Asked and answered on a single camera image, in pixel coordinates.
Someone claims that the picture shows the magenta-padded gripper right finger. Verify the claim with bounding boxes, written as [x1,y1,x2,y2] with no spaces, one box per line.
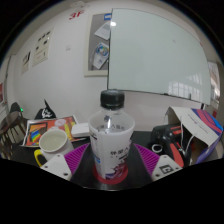
[133,143,184,182]

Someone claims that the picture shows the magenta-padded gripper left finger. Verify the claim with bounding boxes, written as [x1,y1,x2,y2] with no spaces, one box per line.
[39,142,91,181]

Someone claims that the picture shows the clear black-capped drink bottle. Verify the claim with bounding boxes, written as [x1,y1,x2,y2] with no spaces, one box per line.
[87,89,136,181]

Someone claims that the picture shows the black and red power tool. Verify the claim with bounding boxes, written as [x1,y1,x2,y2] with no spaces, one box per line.
[149,123,188,168]

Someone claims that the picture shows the colourful printed book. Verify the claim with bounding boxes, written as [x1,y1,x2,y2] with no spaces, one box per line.
[22,115,81,148]

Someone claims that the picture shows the flat white device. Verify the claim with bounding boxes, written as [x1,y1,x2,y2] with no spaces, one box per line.
[70,122,91,138]

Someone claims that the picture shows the black jacket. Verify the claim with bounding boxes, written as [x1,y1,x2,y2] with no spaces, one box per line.
[34,99,57,120]

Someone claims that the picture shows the blue and white cardboard box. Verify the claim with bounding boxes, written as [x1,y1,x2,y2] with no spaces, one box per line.
[164,105,224,165]

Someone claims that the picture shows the dark wooden chair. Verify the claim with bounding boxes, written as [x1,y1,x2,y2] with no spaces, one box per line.
[0,101,29,159]

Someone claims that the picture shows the large whiteboard on stand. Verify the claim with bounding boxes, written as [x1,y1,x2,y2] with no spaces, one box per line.
[107,8,213,106]

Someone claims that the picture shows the grey framed notice board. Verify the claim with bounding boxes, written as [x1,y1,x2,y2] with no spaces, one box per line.
[83,12,113,78]

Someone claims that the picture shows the white mug with yellow handle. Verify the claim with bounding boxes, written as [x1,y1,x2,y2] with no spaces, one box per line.
[33,128,75,167]

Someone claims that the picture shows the small white wall poster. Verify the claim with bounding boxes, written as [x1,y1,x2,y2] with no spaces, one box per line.
[21,50,32,75]

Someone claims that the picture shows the large white wall poster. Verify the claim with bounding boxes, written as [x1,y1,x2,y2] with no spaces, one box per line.
[32,28,55,67]

